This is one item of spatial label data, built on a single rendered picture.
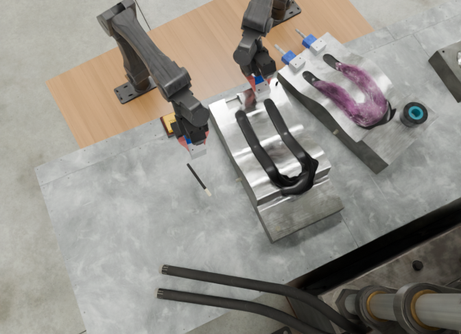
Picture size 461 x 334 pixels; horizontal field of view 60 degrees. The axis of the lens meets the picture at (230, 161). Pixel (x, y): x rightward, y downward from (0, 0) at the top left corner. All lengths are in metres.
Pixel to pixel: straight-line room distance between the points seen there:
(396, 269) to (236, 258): 0.52
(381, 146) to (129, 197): 0.85
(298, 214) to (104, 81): 0.85
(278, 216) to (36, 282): 1.42
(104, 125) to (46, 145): 1.01
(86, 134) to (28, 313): 1.12
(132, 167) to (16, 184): 1.15
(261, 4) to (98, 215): 0.84
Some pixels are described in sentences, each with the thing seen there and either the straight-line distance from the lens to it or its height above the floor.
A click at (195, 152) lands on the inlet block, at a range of 1.22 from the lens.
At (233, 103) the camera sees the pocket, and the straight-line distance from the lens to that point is 1.39.
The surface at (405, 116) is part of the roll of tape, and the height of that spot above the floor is 0.94.
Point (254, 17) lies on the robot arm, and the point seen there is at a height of 1.15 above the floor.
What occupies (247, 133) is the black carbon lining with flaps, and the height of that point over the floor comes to 0.88.
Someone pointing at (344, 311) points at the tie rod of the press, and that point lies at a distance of 1.33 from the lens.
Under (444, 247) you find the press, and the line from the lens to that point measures 1.52.
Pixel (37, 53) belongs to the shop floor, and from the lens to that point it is 2.77.
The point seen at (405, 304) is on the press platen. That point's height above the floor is 1.29.
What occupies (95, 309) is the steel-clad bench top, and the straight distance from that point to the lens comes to 1.36.
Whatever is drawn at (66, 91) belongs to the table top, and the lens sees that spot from 1.60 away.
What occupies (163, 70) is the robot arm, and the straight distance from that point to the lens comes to 1.06.
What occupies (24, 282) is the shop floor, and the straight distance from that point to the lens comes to 2.33.
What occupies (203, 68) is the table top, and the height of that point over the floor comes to 0.80.
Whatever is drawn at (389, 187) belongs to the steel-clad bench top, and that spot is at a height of 0.80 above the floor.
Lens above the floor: 2.11
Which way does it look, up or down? 71 degrees down
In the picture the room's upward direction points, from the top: 3 degrees clockwise
